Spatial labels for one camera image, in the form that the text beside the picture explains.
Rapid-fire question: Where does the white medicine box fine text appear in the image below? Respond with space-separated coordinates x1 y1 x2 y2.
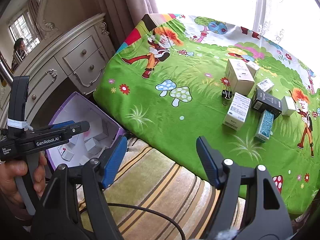
222 92 251 130

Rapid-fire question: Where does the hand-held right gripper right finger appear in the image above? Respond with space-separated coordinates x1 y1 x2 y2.
196 135 294 240

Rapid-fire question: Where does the striped plush cushion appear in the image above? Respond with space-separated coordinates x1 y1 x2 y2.
77 136 240 240

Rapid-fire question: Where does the small white box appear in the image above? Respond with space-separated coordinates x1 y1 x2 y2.
282 96 297 116
246 61 260 78

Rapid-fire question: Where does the green cartoon printed blanket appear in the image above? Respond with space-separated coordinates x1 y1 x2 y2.
93 12 320 214

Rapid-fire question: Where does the ornate framed mirror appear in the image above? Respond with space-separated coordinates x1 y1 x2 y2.
0 0 60 85

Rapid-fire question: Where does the person's left hand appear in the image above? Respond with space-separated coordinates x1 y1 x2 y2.
0 152 48 205

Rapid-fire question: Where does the teal white box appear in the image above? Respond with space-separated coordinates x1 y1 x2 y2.
255 110 275 143

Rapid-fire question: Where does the black binder clip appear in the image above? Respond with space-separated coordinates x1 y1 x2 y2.
221 89 233 105

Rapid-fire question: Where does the beige white box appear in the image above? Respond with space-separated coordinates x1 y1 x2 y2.
225 59 255 95

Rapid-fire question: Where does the black box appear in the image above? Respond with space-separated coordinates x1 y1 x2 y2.
251 92 282 119

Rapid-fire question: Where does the white box red blue label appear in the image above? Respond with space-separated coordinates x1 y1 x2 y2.
58 146 74 161

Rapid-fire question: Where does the cream ornate dresser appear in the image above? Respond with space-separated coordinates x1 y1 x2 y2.
0 12 110 140

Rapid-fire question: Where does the white printed medicine box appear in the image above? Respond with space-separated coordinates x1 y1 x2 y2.
256 78 274 93

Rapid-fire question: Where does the white lace curtain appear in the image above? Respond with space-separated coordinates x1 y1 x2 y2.
252 0 320 63

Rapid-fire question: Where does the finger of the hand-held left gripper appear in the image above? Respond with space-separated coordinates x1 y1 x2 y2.
59 121 90 142
51 120 76 130

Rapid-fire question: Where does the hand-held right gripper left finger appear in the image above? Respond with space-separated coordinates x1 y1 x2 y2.
30 135 130 240

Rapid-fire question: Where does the purple cardboard box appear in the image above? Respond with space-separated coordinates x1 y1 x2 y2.
46 92 127 172

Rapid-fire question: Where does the black cable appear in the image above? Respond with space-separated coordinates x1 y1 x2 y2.
107 202 187 240

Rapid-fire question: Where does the brown curtain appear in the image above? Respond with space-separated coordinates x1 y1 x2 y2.
75 0 160 53

